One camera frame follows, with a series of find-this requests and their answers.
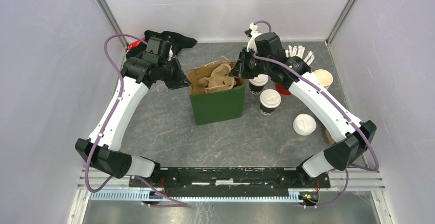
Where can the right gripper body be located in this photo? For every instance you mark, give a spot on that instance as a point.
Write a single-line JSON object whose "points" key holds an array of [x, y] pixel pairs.
{"points": [[251, 64]]}

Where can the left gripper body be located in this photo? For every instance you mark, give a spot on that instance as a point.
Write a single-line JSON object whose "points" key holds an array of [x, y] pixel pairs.
{"points": [[177, 78]]}

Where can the brown cup carrier tray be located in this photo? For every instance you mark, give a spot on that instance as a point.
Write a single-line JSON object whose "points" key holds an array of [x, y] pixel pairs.
{"points": [[211, 79]]}

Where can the black paper cup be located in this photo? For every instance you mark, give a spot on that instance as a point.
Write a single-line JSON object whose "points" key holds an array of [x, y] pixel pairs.
{"points": [[266, 111], [254, 89]]}

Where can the green paper bag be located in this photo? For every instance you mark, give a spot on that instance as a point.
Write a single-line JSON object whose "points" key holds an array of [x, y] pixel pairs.
{"points": [[219, 106]]}

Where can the stack of paper cups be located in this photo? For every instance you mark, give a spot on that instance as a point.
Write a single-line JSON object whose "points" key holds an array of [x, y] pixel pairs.
{"points": [[325, 77]]}

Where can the stack of white lids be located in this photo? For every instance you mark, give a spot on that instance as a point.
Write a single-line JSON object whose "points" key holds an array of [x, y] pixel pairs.
{"points": [[304, 124]]}

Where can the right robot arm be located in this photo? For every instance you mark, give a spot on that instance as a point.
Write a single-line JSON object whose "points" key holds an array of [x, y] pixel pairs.
{"points": [[264, 54]]}

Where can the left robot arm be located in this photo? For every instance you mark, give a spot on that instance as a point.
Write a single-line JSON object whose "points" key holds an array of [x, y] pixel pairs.
{"points": [[101, 150]]}

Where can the black cloth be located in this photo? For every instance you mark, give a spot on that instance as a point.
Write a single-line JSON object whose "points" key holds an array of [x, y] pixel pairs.
{"points": [[178, 41]]}

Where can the red cup holder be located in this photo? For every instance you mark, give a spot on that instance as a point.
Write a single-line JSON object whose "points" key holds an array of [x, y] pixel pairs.
{"points": [[282, 90]]}

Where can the red object behind bag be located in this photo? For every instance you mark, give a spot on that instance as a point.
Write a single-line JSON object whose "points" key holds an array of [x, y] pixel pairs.
{"points": [[140, 44]]}

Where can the brown cardboard cup carrier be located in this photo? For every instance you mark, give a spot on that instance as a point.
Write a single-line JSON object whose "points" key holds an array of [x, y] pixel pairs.
{"points": [[329, 137]]}

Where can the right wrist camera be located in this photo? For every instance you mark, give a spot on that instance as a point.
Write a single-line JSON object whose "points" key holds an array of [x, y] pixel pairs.
{"points": [[252, 32]]}

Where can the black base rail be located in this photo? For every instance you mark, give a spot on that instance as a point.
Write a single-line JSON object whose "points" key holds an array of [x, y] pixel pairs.
{"points": [[235, 181]]}

